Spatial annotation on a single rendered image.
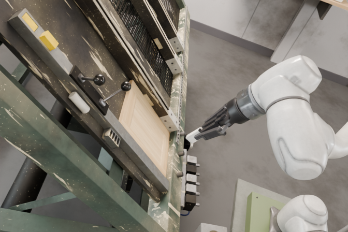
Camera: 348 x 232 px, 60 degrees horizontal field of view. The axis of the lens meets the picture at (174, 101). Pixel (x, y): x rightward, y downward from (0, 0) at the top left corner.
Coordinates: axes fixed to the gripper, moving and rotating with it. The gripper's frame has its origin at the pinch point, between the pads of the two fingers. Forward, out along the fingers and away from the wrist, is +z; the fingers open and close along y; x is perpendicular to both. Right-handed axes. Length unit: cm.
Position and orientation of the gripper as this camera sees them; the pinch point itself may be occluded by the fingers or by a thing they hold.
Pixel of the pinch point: (196, 135)
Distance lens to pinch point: 98.0
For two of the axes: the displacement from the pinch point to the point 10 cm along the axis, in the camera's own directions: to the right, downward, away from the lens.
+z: -6.3, 4.7, 6.2
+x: 7.2, 6.5, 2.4
